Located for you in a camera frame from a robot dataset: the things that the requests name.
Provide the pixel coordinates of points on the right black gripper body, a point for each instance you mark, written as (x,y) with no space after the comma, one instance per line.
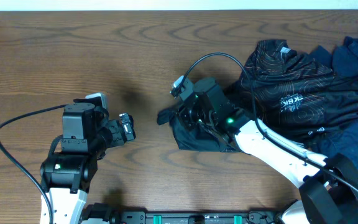
(191,119)

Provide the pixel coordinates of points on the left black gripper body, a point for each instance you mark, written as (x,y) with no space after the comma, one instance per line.
(119,138)

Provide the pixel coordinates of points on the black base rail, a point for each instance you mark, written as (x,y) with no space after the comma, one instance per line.
(179,218)

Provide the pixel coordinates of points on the black orange patterned jersey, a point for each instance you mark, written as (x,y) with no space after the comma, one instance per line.
(289,91)

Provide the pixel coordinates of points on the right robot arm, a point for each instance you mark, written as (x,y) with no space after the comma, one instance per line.
(328,186)

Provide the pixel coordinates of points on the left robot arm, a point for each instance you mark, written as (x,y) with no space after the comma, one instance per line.
(66,175)

